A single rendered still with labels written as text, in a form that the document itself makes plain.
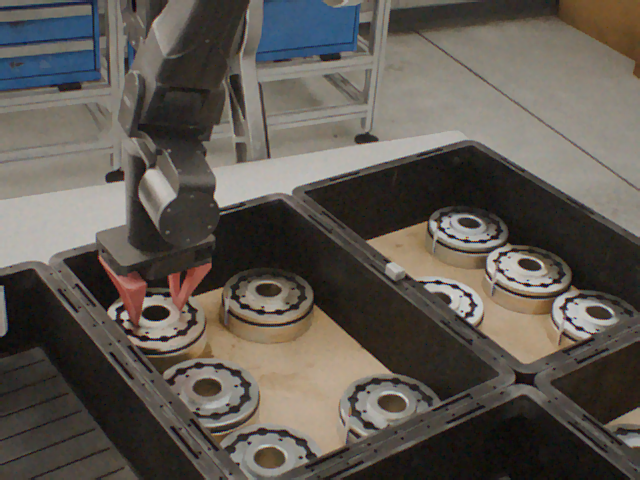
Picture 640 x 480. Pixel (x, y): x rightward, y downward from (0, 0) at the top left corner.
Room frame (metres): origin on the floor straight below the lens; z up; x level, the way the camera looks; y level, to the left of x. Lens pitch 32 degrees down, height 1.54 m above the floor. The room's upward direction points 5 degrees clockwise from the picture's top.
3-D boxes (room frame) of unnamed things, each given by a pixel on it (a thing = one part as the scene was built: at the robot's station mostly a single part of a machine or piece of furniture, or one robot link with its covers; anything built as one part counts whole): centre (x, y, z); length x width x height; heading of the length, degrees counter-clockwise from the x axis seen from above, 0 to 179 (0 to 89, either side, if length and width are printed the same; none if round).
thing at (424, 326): (0.83, 0.04, 0.87); 0.40 x 0.30 x 0.11; 38
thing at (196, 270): (0.88, 0.16, 0.93); 0.07 x 0.07 x 0.09; 38
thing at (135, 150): (0.87, 0.16, 1.06); 0.07 x 0.06 x 0.07; 28
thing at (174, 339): (0.88, 0.17, 0.88); 0.10 x 0.10 x 0.01
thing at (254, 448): (0.70, 0.03, 0.86); 0.05 x 0.05 x 0.01
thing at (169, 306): (0.88, 0.17, 0.88); 0.05 x 0.05 x 0.01
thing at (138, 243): (0.87, 0.16, 1.00); 0.10 x 0.07 x 0.07; 128
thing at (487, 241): (1.15, -0.18, 0.86); 0.10 x 0.10 x 0.01
